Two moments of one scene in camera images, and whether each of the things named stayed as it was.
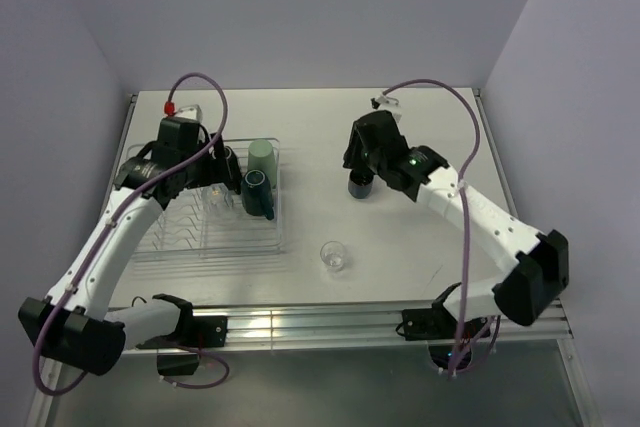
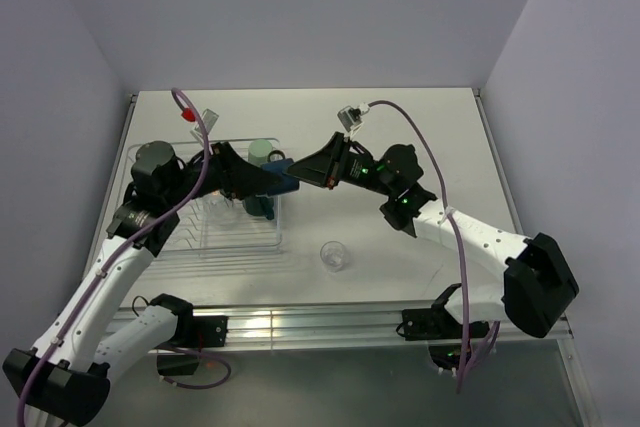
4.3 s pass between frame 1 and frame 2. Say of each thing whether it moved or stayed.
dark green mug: stayed
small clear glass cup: stayed
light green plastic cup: stayed
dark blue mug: moved
